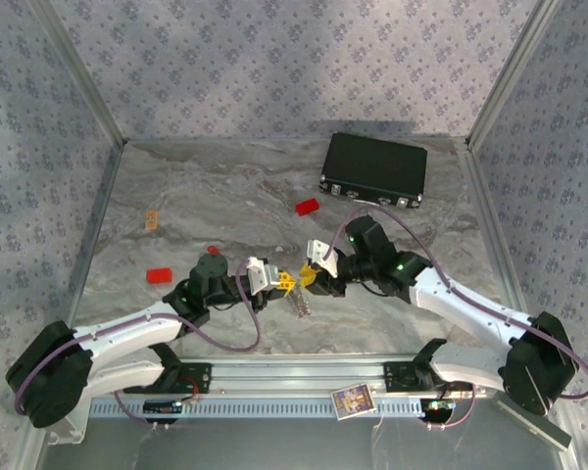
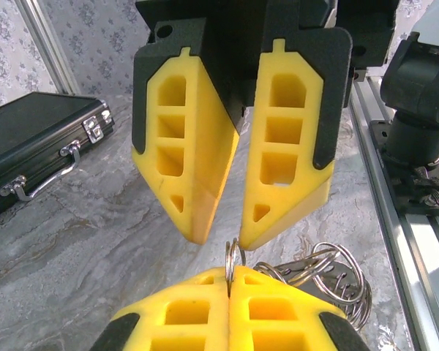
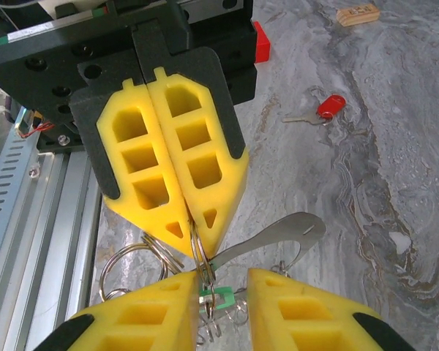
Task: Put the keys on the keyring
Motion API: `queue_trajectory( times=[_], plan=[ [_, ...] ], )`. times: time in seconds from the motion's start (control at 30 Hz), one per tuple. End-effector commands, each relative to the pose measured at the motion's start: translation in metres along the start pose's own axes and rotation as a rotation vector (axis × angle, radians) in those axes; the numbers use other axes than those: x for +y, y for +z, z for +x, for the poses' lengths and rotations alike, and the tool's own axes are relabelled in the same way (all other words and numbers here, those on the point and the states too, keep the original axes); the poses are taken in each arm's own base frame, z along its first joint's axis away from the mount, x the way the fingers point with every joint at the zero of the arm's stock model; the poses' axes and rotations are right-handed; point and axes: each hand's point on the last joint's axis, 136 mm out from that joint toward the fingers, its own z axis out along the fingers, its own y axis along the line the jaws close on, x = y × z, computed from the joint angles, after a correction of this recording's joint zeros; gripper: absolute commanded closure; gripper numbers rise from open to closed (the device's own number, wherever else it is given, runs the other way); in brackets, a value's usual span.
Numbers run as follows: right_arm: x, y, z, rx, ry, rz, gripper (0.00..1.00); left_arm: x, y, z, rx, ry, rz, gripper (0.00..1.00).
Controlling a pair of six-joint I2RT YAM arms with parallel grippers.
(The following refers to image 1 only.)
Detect black aluminium carrying case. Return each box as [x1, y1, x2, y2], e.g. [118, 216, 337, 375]
[318, 131, 428, 211]

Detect aluminium table side rail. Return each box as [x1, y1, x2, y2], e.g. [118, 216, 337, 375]
[61, 140, 128, 339]
[463, 139, 527, 314]

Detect aluminium frame post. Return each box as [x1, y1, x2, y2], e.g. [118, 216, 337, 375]
[31, 0, 128, 146]
[465, 0, 563, 149]

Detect aluminium mounting rail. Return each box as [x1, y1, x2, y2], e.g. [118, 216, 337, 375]
[180, 359, 494, 396]

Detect small printed card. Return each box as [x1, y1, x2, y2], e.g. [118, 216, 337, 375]
[329, 384, 377, 421]

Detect small circuit board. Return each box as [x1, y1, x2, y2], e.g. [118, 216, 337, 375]
[143, 399, 184, 417]
[422, 399, 458, 418]

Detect chain of silver key rings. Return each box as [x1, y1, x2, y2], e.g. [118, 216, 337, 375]
[286, 287, 312, 319]

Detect grey slotted cable duct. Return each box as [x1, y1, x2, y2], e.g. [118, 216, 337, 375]
[88, 391, 422, 420]

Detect grey metal bar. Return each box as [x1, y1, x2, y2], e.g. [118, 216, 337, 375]
[489, 397, 573, 452]

